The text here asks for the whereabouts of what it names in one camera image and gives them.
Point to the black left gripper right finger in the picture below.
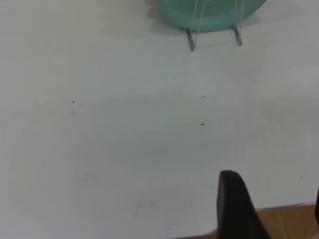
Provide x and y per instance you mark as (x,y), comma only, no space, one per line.
(317,206)

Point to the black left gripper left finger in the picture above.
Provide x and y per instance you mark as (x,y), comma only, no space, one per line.
(234,211)

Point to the green plate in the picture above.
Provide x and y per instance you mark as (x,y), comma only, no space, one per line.
(211,17)

